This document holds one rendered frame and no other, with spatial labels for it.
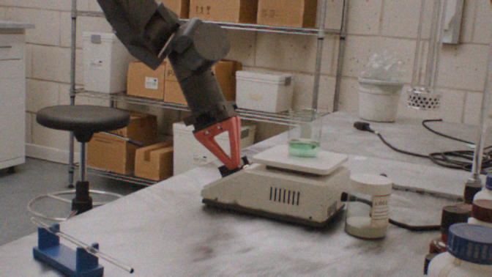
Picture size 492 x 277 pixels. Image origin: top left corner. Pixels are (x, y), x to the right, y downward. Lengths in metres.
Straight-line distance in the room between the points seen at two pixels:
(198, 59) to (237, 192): 0.20
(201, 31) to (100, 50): 2.63
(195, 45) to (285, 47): 2.59
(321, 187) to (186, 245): 0.21
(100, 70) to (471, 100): 1.92
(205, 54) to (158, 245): 0.28
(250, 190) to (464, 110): 2.43
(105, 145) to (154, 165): 0.33
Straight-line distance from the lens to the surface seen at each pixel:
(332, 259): 0.82
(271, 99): 3.18
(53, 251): 0.78
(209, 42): 0.92
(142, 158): 3.48
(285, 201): 0.93
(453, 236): 0.56
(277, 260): 0.80
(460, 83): 3.29
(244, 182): 0.95
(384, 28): 3.33
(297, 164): 0.92
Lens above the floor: 1.04
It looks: 11 degrees down
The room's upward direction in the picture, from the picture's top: 4 degrees clockwise
